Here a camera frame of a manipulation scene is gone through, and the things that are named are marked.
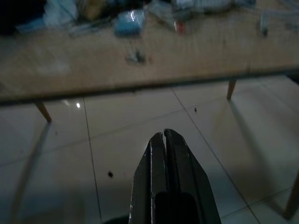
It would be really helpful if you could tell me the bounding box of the light wooden table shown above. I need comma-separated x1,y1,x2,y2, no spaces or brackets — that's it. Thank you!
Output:
0,0,299,123

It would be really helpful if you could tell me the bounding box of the blue plastic pack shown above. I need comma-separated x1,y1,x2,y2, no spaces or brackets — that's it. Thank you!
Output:
114,10,147,37

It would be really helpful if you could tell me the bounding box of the clear crumpled plastic bag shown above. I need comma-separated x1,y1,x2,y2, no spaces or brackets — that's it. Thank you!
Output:
43,0,79,27

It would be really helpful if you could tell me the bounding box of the small clear plastic packet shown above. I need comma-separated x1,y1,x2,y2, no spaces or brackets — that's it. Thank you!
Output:
125,47,147,65

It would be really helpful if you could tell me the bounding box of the red-tipped tool in clear wrap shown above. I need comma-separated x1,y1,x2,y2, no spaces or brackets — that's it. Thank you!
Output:
148,8,185,34

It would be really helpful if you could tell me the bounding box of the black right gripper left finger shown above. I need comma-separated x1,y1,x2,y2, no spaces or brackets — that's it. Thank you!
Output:
127,132,168,224

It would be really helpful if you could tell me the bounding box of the small clear wrapped part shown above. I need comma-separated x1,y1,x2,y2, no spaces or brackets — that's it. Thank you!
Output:
258,11,272,36

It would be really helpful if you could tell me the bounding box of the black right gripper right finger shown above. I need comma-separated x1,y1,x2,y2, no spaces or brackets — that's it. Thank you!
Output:
164,128,221,224

